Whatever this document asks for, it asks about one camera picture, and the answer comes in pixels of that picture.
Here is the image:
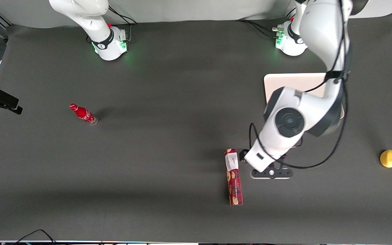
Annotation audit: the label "red cookie box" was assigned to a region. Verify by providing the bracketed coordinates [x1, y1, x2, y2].
[225, 148, 243, 206]

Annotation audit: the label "beige tray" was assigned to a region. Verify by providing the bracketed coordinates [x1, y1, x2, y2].
[264, 73, 346, 119]

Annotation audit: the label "dark grey table mat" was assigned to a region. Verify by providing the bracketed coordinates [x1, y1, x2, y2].
[0, 12, 392, 244]

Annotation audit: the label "yellow lemon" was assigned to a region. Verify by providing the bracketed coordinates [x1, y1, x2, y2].
[380, 149, 392, 168]

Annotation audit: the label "red cola bottle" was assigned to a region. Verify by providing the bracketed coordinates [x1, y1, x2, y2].
[69, 103, 98, 126]

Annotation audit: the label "black clamp device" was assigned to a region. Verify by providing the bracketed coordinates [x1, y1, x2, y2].
[0, 82, 23, 115]

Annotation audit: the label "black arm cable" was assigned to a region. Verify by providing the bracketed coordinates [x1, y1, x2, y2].
[249, 0, 352, 170]

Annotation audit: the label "black base cables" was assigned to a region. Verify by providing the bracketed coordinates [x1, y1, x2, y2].
[109, 6, 138, 42]
[236, 19, 282, 38]

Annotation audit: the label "black looped cable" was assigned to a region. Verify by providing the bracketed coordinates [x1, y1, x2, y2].
[14, 229, 57, 245]

